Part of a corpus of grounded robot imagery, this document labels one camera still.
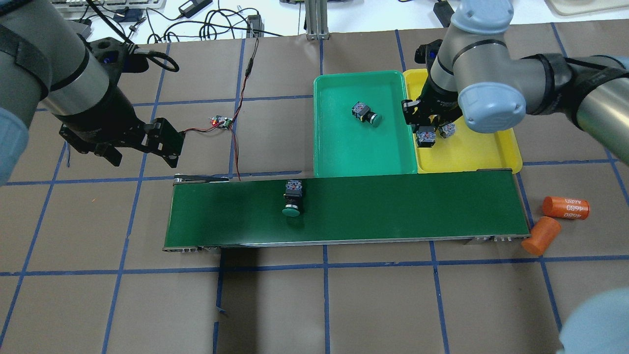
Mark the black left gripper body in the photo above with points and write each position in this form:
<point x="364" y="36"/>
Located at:
<point x="100" y="129"/>

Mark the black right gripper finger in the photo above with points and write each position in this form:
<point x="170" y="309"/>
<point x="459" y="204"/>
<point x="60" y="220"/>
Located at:
<point x="411" y="112"/>

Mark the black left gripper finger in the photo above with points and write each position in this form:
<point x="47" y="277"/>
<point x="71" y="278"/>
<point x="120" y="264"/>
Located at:
<point x="110" y="153"/>
<point x="163" y="140"/>

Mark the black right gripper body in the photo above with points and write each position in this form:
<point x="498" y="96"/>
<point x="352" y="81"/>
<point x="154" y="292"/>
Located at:
<point x="439" y="102"/>

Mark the green push button switch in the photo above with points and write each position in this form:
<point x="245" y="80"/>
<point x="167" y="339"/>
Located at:
<point x="293" y="198"/>
<point x="363" y="113"/>

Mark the orange cylinder marked 4680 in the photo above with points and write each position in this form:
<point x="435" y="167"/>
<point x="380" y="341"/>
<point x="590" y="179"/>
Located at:
<point x="565" y="208"/>

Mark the plain orange cylinder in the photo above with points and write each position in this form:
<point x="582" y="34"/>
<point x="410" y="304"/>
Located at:
<point x="542" y="235"/>

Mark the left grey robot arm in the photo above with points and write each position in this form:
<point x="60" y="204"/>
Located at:
<point x="45" y="61"/>

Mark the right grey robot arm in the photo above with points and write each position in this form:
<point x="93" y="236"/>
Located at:
<point x="472" y="76"/>

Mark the yellow plastic tray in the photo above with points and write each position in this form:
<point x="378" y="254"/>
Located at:
<point x="467" y="150"/>

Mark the green plastic tray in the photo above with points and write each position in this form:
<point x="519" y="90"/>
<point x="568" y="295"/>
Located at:
<point x="343" y="146"/>

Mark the green conveyor belt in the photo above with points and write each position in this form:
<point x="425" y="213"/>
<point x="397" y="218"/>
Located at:
<point x="336" y="210"/>

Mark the black power adapter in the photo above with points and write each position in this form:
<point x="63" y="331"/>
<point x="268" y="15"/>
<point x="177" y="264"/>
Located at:
<point x="443" y="11"/>

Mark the beige serving tray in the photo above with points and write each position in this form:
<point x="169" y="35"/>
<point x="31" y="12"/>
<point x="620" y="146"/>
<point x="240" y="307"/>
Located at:
<point x="573" y="7"/>

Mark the aluminium frame post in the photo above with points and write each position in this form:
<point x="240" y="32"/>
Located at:
<point x="316" y="15"/>

